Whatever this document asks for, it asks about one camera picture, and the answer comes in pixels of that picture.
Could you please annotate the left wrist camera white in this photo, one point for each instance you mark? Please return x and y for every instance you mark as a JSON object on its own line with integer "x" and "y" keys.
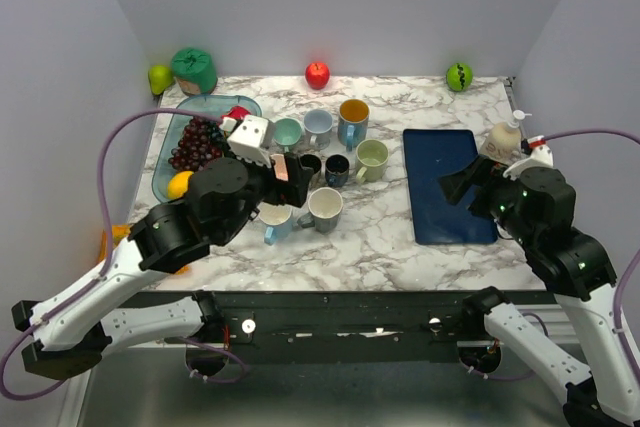
{"x": 249, "y": 139}

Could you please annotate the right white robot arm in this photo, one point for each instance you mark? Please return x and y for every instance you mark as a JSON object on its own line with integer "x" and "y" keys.
{"x": 603, "y": 390}

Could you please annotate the mint green mug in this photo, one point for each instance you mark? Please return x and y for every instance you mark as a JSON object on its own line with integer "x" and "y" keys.
{"x": 288, "y": 132}

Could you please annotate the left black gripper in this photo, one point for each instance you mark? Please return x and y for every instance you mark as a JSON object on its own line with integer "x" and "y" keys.
{"x": 291, "y": 192}

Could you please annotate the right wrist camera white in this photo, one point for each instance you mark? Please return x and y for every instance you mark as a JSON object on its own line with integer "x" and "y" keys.
{"x": 538, "y": 154}

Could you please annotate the light blue faceted mug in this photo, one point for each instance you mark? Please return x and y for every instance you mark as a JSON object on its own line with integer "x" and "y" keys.
{"x": 278, "y": 222}

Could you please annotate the blue butterfly mug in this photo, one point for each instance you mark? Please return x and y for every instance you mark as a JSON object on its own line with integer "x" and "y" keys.
{"x": 353, "y": 123}

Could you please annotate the grey blue mug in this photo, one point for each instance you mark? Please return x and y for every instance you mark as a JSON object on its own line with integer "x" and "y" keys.
{"x": 318, "y": 124}

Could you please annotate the red dragon fruit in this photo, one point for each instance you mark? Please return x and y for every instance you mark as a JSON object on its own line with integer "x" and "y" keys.
{"x": 237, "y": 112}

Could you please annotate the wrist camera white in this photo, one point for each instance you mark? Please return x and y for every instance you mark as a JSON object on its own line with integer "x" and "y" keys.
{"x": 538, "y": 154}
{"x": 249, "y": 139}

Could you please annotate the dark teal mug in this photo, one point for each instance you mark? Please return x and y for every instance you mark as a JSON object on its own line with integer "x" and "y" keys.
{"x": 324, "y": 206}

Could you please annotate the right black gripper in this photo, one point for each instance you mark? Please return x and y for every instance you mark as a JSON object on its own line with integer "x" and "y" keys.
{"x": 454, "y": 184}

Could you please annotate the dark blue mug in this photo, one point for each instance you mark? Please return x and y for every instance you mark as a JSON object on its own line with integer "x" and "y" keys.
{"x": 337, "y": 168}

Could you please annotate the green pear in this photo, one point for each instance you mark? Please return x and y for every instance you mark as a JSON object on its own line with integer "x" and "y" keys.
{"x": 160, "y": 78}

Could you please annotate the brown patterned mug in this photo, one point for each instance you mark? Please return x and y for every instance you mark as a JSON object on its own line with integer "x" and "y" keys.
{"x": 314, "y": 163}

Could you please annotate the teal transparent fruit tray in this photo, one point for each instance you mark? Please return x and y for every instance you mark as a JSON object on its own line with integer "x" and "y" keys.
{"x": 216, "y": 105}

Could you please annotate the red apple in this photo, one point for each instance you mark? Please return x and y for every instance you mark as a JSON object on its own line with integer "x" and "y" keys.
{"x": 317, "y": 75}

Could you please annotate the green striped ball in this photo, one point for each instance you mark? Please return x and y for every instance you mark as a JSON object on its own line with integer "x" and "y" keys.
{"x": 459, "y": 77}

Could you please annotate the olive green mug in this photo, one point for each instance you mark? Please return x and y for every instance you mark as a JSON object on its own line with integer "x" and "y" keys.
{"x": 371, "y": 160}

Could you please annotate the dark purple grapes bunch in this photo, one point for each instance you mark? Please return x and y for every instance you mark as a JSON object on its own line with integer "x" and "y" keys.
{"x": 200, "y": 143}

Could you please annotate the orange snack bag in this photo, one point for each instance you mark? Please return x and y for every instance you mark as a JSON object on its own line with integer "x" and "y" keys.
{"x": 120, "y": 232}

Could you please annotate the black table front rail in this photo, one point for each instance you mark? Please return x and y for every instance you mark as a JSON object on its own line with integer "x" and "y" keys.
{"x": 341, "y": 327}

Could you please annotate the yellow mango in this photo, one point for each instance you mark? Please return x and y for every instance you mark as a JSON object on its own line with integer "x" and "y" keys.
{"x": 178, "y": 185}

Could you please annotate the pink mug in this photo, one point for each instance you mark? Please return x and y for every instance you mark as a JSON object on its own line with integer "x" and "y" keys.
{"x": 280, "y": 167}

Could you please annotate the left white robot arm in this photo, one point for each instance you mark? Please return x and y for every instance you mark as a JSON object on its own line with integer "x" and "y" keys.
{"x": 74, "y": 330}

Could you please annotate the cream soap pump bottle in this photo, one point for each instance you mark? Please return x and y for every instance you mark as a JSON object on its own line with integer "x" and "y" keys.
{"x": 504, "y": 139}

